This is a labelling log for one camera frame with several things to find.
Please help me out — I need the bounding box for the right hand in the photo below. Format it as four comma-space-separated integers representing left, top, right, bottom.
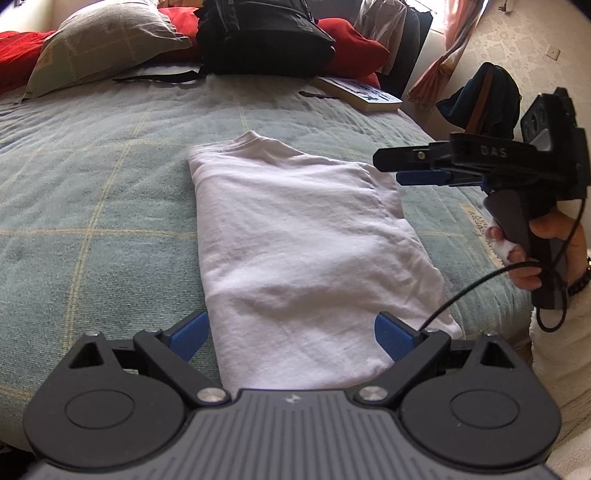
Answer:
486, 209, 590, 292

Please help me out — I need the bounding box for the green plaid bed blanket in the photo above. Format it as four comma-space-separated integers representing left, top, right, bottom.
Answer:
0, 71, 535, 453

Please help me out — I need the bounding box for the paperback book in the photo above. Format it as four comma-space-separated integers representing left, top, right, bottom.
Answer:
312, 77, 403, 113

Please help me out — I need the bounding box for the clothes rack with garments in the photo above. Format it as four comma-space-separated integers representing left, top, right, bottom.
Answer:
353, 0, 434, 98

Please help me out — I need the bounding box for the black backpack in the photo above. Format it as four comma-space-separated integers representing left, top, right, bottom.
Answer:
116, 1, 335, 83

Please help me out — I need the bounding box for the white printed long-sleeve shirt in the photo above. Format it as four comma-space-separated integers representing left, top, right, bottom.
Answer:
188, 131, 462, 393

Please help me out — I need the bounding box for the right orange curtain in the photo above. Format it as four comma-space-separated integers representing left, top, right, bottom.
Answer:
408, 0, 487, 109

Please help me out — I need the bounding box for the wooden chair with dark garment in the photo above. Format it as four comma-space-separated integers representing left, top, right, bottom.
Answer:
436, 62, 522, 140

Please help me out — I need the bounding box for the grey green pillow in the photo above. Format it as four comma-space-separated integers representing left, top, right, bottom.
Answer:
24, 1, 191, 99

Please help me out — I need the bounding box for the red quilt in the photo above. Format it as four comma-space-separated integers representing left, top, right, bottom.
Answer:
1, 6, 389, 93

